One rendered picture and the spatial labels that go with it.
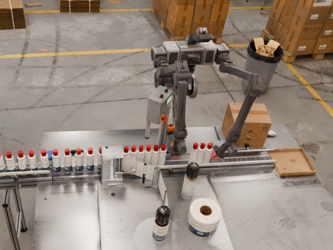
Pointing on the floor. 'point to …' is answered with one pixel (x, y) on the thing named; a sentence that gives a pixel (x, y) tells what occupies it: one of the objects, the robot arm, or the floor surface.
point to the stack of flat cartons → (12, 15)
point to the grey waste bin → (262, 66)
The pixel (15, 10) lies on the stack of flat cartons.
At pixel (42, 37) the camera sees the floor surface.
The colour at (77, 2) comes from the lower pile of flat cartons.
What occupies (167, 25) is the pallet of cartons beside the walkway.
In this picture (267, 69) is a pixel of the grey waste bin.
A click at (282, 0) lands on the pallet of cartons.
